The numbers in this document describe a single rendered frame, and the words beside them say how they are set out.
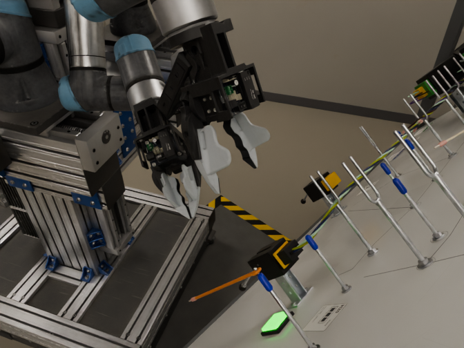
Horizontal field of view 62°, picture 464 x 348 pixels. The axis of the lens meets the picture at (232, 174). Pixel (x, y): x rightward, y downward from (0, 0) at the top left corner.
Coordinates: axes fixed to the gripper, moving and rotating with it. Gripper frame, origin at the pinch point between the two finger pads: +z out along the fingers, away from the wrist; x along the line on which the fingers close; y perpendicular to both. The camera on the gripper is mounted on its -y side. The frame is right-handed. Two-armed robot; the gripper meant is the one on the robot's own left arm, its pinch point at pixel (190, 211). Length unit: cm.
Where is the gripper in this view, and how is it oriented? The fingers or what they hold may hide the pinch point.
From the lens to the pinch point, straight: 69.2
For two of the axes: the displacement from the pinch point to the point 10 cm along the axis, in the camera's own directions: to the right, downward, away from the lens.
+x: 9.2, -3.8, -1.2
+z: 3.4, 9.0, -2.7
